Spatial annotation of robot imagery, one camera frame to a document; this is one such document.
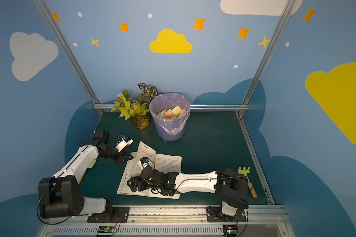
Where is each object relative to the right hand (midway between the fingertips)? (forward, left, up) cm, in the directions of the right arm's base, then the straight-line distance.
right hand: (135, 180), depth 73 cm
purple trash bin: (+48, -13, +2) cm, 49 cm away
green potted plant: (+41, +7, +11) cm, 43 cm away
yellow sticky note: (+49, -18, +3) cm, 52 cm away
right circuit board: (-17, -49, -15) cm, 54 cm away
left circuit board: (-20, +13, -14) cm, 28 cm away
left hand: (+15, +8, -2) cm, 18 cm away
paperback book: (+15, -13, -12) cm, 23 cm away
